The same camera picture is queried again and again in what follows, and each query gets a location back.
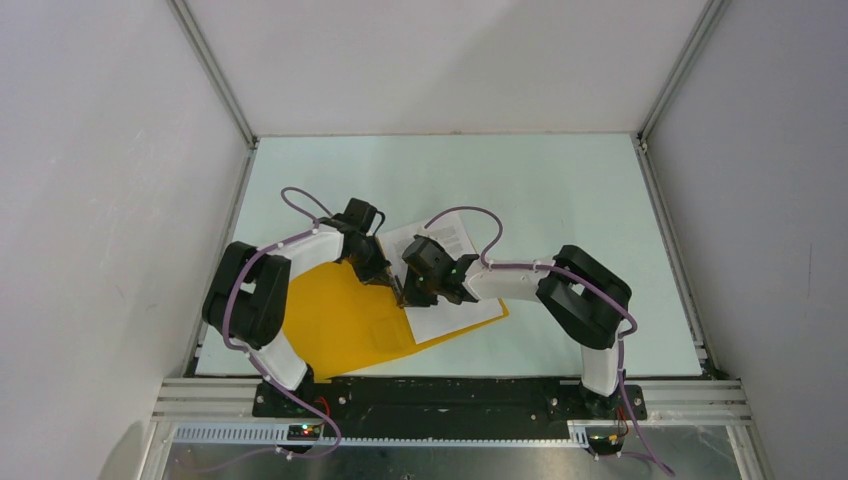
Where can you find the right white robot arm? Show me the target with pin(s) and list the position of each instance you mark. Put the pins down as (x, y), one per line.
(586, 299)

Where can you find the metal folder clip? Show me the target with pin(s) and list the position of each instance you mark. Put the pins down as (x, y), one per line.
(397, 288)

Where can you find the orange plastic folder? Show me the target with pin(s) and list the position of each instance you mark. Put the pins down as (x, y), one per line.
(339, 325)

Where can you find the right controller board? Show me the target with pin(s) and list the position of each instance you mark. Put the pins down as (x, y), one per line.
(605, 445)

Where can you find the controller board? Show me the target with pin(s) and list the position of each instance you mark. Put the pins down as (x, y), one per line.
(304, 433)
(605, 445)

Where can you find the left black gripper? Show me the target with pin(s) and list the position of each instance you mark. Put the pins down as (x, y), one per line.
(377, 274)

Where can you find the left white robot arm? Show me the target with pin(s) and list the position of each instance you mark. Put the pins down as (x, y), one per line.
(247, 298)

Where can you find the left controller board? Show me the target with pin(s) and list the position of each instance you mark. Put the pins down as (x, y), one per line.
(304, 433)

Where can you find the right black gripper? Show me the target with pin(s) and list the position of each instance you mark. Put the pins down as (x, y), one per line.
(413, 298)

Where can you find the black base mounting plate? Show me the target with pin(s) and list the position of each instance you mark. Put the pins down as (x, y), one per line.
(449, 409)

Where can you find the printed paper sheet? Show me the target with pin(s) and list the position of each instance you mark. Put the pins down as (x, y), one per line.
(444, 318)

